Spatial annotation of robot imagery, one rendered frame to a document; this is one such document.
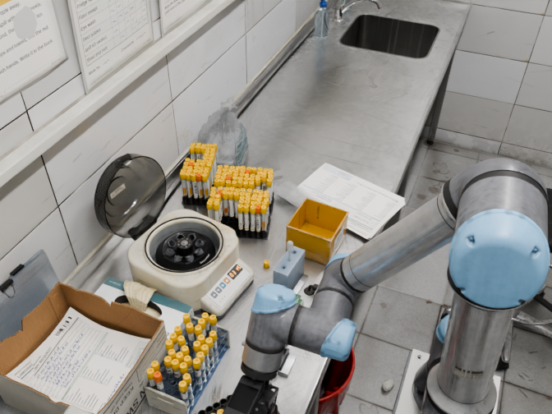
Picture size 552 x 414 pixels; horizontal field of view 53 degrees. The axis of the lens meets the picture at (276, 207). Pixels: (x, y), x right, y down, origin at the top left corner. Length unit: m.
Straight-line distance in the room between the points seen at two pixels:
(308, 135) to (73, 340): 1.09
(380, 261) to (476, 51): 2.49
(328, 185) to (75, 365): 0.92
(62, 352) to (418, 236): 0.83
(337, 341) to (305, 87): 1.48
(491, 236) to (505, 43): 2.68
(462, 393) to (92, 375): 0.76
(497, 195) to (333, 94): 1.57
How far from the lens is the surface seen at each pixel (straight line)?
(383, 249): 0.99
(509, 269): 0.75
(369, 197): 1.75
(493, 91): 3.48
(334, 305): 1.04
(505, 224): 0.74
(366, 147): 1.99
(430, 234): 0.93
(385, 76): 2.45
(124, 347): 1.34
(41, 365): 1.37
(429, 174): 3.39
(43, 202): 1.37
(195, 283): 1.36
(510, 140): 3.63
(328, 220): 1.61
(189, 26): 1.69
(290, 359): 1.34
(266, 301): 1.01
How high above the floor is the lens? 2.01
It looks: 41 degrees down
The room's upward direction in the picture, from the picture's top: 1 degrees clockwise
